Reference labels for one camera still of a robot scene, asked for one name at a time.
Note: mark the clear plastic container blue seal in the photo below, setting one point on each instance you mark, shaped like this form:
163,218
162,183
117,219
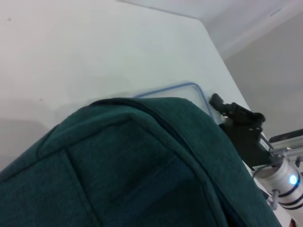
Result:
189,93

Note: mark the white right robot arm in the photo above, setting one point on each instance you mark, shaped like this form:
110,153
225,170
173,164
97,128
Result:
287,189

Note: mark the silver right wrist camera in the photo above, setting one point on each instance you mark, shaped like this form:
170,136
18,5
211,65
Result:
288,137

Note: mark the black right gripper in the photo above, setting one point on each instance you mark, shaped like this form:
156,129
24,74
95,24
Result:
248,144

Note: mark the dark teal fabric lunch bag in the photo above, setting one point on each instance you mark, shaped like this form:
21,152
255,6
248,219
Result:
123,170

